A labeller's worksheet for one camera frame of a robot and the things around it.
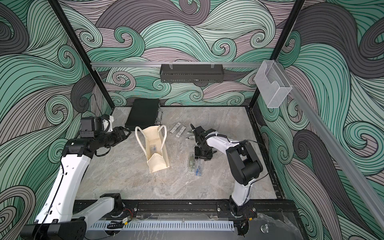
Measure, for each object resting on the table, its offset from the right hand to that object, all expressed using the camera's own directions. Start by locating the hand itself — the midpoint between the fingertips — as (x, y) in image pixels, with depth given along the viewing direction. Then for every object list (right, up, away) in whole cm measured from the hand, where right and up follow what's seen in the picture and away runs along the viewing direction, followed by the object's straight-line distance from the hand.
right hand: (198, 159), depth 89 cm
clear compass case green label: (-5, +16, +14) cm, 22 cm away
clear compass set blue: (0, -4, -2) cm, 5 cm away
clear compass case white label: (-5, +12, +11) cm, 17 cm away
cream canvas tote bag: (-29, +12, +5) cm, 32 cm away
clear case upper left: (-16, +18, +15) cm, 28 cm away
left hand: (-36, +19, -17) cm, 44 cm away
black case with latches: (-41, +30, +25) cm, 56 cm away
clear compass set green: (-4, 0, +1) cm, 4 cm away
